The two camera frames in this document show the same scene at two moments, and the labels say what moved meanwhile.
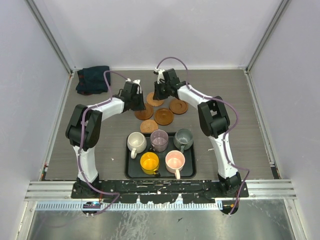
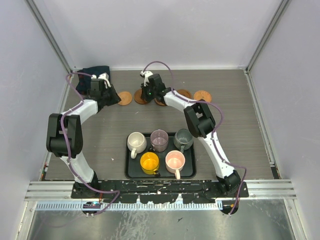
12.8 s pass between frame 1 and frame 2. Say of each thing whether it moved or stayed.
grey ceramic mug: stayed
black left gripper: moved
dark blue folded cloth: stayed
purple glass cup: stayed
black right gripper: moved
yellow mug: stayed
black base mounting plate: stayed
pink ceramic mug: stayed
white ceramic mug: stayed
